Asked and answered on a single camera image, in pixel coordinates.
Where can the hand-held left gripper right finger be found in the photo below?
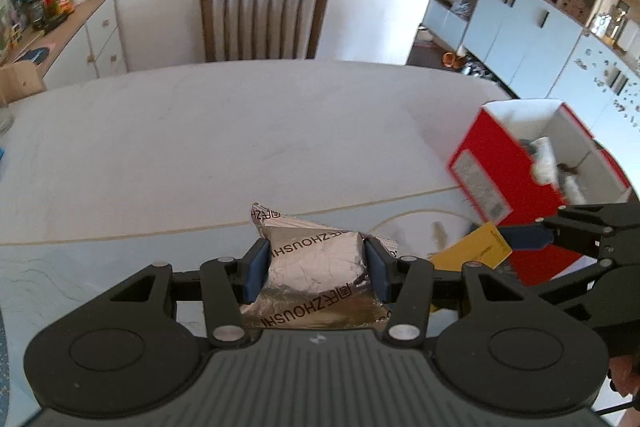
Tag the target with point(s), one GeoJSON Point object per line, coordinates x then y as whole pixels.
{"type": "Point", "coordinates": [377, 271]}

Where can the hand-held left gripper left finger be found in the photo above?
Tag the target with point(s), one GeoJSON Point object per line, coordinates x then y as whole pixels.
{"type": "Point", "coordinates": [257, 269]}

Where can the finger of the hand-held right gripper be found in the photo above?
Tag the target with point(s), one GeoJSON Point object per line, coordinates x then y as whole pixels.
{"type": "Point", "coordinates": [525, 237]}
{"type": "Point", "coordinates": [570, 287]}

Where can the yellow box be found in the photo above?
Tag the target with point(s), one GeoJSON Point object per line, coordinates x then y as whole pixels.
{"type": "Point", "coordinates": [472, 249]}

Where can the silver foil packet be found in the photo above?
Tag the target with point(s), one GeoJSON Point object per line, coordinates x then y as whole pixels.
{"type": "Point", "coordinates": [312, 262]}

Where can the red and white cardboard box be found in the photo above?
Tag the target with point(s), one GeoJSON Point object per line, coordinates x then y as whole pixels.
{"type": "Point", "coordinates": [492, 167]}

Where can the person's right hand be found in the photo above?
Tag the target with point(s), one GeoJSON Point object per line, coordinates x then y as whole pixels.
{"type": "Point", "coordinates": [627, 374]}

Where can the small white figure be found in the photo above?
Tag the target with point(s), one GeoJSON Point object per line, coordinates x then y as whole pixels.
{"type": "Point", "coordinates": [574, 187]}

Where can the white cylinder packet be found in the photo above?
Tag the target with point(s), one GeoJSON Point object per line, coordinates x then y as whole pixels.
{"type": "Point", "coordinates": [544, 159]}

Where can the orange slippers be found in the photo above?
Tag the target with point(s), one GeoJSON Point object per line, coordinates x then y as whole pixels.
{"type": "Point", "coordinates": [452, 59]}

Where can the grey plastic bag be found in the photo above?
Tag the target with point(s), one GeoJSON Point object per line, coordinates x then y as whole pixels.
{"type": "Point", "coordinates": [464, 4]}

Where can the brown wooden chair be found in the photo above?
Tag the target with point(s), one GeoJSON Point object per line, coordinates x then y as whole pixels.
{"type": "Point", "coordinates": [265, 17]}

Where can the white sideboard with wooden top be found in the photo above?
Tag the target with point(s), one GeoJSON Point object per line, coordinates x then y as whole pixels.
{"type": "Point", "coordinates": [80, 42]}

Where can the brown cardboard box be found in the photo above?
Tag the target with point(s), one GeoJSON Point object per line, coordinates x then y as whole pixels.
{"type": "Point", "coordinates": [20, 82]}

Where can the pale blue wall cabinet unit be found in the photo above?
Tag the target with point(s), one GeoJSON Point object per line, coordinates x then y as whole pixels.
{"type": "Point", "coordinates": [545, 7]}

